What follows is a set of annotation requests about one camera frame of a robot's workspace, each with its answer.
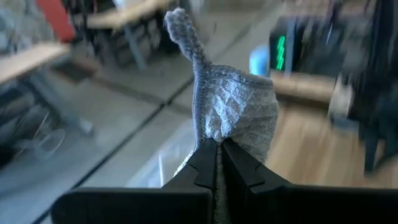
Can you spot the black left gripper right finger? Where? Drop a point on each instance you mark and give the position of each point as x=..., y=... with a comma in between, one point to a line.
x=245, y=186

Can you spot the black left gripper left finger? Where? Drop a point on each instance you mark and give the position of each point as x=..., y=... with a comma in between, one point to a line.
x=186, y=193

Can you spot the red object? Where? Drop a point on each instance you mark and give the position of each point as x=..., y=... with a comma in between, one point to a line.
x=57, y=18

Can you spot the grey microfiber towel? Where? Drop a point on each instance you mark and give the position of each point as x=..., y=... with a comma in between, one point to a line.
x=236, y=102

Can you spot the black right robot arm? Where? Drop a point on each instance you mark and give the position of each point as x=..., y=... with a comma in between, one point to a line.
x=379, y=93

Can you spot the black computer green light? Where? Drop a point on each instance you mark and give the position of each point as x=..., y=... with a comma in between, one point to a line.
x=292, y=46

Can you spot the wooden desk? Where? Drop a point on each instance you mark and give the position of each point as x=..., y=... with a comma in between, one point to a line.
x=124, y=14
x=31, y=60

